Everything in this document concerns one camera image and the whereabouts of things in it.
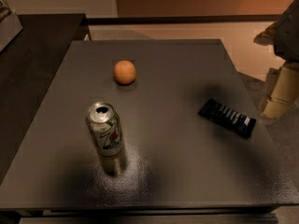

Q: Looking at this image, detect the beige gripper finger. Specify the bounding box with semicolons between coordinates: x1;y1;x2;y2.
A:
259;97;295;119

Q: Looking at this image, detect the dark rxbar blueberry wrapper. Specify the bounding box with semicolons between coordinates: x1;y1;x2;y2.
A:
198;99;256;139

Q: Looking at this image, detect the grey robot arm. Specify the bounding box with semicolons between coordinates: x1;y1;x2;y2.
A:
253;0;299;119

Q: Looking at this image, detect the orange fruit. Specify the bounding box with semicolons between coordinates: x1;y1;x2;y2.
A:
113;60;136;85

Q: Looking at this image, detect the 7up soda can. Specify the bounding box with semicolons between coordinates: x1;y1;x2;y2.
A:
86;102;123;157

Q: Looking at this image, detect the grey box at left edge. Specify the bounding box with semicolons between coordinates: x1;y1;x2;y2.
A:
0;0;22;52

